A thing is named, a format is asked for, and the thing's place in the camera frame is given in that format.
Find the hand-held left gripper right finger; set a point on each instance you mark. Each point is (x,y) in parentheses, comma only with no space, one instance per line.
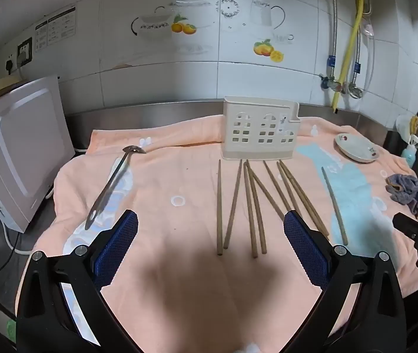
(303,242)

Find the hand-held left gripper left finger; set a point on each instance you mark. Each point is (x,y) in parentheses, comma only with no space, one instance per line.
(119,242)

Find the cream plastic utensil holder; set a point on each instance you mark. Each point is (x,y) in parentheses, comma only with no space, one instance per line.
(257,112)

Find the grey rag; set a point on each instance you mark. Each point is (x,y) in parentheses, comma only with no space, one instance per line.
(404,191)

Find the blue pump bottle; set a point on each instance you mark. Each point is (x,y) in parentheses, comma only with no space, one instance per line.
(410,156)

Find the metal slotted spoon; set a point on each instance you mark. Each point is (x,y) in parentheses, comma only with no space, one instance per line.
(111,185)

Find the white cup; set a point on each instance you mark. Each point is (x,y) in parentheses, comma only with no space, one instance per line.
(403,125)

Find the small white floral plate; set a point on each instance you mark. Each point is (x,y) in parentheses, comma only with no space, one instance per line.
(358,149)

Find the peach printed towel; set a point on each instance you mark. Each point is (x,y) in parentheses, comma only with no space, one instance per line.
(165,161)

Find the white countertop appliance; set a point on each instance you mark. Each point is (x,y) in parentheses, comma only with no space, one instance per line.
(21,147)

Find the metal water valve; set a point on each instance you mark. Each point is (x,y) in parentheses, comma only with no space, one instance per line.
(341,86)

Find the black wall socket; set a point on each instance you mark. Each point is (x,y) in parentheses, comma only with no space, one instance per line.
(25,50)

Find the white wall notice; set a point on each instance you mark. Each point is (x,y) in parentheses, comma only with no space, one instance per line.
(41,36)
(61,22)

